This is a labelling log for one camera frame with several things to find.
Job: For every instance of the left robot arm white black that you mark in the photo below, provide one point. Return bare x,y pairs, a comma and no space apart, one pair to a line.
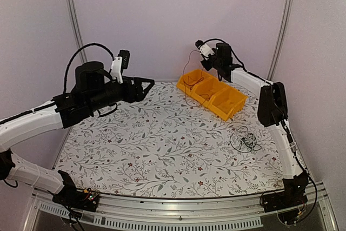
95,88

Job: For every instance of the yellow bin near compartment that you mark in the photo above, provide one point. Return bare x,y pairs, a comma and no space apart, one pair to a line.
227,103

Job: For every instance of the aluminium front rail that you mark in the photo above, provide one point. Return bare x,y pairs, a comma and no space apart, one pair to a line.
246,212

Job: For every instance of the floral patterned table mat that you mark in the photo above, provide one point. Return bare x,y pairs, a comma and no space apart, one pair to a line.
169,146

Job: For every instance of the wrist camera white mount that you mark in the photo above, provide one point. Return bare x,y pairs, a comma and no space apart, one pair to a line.
204,49
119,63

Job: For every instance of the yellow bin far compartment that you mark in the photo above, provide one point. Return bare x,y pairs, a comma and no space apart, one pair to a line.
192,79

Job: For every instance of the yellow bin middle compartment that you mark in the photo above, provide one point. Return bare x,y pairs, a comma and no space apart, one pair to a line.
206,91

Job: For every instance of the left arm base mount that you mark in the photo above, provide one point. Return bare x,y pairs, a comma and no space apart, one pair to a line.
73,197

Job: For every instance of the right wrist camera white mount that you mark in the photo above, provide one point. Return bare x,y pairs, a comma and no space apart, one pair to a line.
204,49

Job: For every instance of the left aluminium frame post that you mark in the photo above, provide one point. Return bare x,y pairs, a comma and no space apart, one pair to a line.
72,11

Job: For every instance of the yellow bin compartment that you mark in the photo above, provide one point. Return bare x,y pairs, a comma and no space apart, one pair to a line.
227,103
192,79
206,91

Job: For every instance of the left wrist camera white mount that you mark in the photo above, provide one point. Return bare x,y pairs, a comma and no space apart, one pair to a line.
119,63

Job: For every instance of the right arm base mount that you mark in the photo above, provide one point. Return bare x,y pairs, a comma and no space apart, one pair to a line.
292,196

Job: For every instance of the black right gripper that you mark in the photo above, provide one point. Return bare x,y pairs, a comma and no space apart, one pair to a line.
206,66

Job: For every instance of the aluminium frame post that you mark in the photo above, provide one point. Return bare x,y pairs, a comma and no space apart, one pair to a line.
72,11
280,38

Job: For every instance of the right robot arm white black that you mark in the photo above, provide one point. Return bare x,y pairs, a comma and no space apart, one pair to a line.
272,110

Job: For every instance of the right aluminium frame post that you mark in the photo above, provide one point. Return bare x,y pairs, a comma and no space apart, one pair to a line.
280,38

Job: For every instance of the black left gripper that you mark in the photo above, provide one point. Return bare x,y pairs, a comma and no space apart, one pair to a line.
139,95

